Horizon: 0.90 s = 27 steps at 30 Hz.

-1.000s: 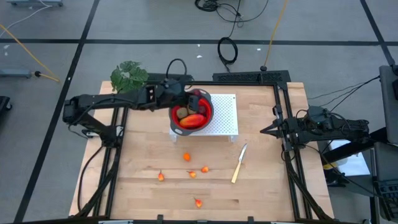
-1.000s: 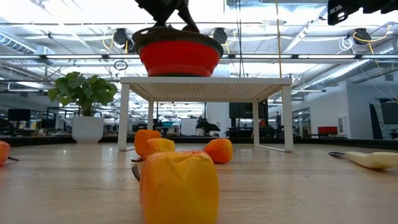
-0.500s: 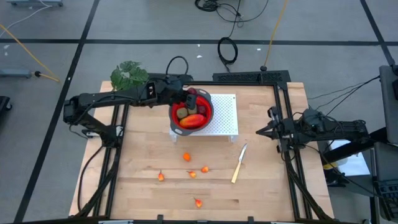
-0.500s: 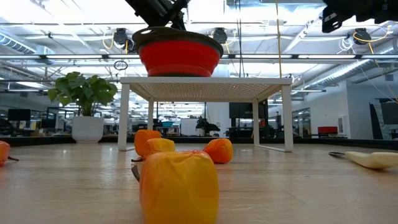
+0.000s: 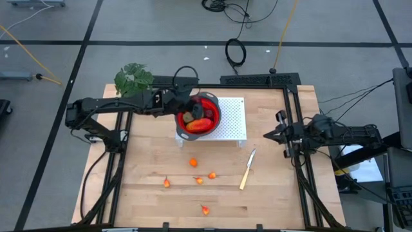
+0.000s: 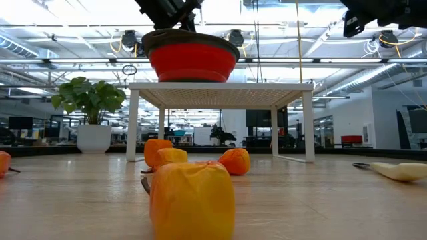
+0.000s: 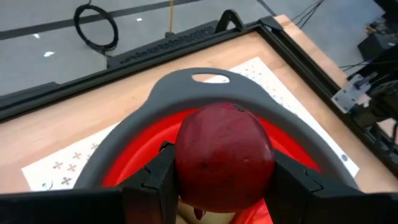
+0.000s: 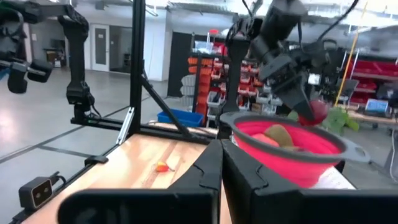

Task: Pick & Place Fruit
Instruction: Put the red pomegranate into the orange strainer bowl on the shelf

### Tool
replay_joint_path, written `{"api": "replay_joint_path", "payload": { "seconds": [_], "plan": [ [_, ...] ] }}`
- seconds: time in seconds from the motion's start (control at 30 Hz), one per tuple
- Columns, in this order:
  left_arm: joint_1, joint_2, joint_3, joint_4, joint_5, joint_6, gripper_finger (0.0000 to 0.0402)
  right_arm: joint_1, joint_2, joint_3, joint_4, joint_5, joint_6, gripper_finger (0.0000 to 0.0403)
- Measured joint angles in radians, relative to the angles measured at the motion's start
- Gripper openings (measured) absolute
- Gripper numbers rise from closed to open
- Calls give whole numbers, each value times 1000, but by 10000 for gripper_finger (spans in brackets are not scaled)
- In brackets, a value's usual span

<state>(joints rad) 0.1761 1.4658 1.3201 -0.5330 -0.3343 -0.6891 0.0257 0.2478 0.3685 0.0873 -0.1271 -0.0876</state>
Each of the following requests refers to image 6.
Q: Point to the small blue bin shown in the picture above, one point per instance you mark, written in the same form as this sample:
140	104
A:
180	133

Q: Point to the dark wall panel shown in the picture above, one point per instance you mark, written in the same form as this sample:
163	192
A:
417	123

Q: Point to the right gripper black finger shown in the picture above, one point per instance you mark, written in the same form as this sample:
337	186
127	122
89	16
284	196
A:
370	6

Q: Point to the white perforated metal shelf riser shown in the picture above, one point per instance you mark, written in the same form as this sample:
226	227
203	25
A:
220	86

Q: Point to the black background robot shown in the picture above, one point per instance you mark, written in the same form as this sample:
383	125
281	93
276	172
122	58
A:
220	135

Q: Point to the red collapsible colander grey rim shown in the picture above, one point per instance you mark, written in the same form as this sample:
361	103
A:
191	63

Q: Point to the red box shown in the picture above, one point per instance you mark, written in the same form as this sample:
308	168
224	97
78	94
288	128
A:
351	139

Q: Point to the white board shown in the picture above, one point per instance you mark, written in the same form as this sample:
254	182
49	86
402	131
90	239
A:
203	136

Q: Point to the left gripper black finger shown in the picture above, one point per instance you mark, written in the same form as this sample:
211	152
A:
190	23

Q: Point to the green plant in white pot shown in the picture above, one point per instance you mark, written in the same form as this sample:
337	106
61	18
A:
90	96

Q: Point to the small orange toy pepper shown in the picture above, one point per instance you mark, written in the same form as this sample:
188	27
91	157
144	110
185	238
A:
235	161
171	156
4	163
191	203

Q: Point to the black aluminium rig frame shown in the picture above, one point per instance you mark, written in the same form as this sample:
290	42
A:
383	154

